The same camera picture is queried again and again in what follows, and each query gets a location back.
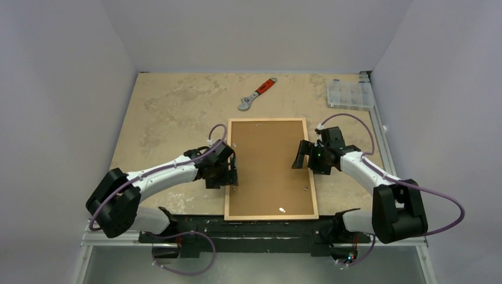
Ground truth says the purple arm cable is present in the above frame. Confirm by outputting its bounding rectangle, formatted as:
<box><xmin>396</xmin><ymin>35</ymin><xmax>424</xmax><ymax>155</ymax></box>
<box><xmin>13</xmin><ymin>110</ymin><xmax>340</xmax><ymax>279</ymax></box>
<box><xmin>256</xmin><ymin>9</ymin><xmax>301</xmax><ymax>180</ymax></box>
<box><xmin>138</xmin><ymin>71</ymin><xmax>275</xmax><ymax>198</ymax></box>
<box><xmin>316</xmin><ymin>114</ymin><xmax>466</xmax><ymax>237</ymax></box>
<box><xmin>88</xmin><ymin>124</ymin><xmax>229</xmax><ymax>232</ymax></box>

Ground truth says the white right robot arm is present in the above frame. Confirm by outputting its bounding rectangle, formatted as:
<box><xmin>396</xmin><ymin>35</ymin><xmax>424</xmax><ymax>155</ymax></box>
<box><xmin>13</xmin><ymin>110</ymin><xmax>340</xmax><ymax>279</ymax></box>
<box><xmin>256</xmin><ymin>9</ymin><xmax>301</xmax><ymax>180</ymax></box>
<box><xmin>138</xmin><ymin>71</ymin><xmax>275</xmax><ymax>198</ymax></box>
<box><xmin>292</xmin><ymin>127</ymin><xmax>429</xmax><ymax>244</ymax></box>

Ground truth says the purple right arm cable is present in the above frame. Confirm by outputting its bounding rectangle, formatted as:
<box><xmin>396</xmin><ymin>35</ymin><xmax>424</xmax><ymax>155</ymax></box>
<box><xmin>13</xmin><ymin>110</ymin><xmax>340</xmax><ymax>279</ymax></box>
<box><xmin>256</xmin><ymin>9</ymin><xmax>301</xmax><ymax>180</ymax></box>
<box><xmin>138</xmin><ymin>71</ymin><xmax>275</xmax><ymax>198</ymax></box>
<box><xmin>316</xmin><ymin>114</ymin><xmax>466</xmax><ymax>237</ymax></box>

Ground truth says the clear plastic organizer box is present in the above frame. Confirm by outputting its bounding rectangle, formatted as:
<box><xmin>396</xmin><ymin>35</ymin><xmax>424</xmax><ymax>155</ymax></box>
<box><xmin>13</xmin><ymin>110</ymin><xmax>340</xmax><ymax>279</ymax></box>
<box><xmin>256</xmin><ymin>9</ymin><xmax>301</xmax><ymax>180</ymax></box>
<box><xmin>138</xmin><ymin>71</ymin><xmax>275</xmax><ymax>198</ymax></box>
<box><xmin>327</xmin><ymin>79</ymin><xmax>375</xmax><ymax>111</ymax></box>

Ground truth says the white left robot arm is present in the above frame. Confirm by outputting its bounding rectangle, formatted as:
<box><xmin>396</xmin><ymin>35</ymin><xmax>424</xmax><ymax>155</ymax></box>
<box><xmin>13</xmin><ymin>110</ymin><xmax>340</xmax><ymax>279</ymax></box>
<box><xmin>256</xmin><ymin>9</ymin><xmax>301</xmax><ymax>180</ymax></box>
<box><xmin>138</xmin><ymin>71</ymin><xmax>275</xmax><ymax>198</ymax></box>
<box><xmin>85</xmin><ymin>140</ymin><xmax>238</xmax><ymax>242</ymax></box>

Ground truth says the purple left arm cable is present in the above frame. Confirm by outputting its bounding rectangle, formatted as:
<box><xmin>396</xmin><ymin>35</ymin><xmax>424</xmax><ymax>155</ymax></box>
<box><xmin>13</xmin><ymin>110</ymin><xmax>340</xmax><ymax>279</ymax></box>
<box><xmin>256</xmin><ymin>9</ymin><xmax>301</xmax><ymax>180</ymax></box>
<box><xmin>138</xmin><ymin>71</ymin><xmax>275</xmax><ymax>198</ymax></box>
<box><xmin>88</xmin><ymin>124</ymin><xmax>229</xmax><ymax>232</ymax></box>

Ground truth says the grey adjustable wrench red handle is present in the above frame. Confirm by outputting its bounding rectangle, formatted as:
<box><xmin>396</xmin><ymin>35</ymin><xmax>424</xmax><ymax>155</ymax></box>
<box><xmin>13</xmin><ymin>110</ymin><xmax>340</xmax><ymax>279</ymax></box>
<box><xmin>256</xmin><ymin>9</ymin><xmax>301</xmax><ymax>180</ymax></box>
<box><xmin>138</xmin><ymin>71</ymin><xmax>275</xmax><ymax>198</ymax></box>
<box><xmin>237</xmin><ymin>77</ymin><xmax>277</xmax><ymax>111</ymax></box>

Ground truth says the light wooden picture frame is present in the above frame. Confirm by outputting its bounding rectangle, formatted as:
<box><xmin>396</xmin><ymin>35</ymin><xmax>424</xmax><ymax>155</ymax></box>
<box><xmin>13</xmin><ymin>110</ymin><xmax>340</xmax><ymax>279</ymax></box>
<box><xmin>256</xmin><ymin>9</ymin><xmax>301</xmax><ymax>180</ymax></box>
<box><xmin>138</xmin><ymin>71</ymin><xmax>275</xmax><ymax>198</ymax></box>
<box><xmin>224</xmin><ymin>118</ymin><xmax>320</xmax><ymax>221</ymax></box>

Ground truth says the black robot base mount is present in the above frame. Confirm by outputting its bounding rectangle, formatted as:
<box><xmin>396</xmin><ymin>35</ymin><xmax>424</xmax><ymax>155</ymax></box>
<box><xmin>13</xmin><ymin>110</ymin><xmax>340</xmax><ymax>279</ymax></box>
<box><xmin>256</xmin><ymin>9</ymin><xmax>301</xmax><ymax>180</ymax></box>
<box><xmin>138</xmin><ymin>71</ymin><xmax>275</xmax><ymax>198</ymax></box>
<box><xmin>139</xmin><ymin>215</ymin><xmax>371</xmax><ymax>259</ymax></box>

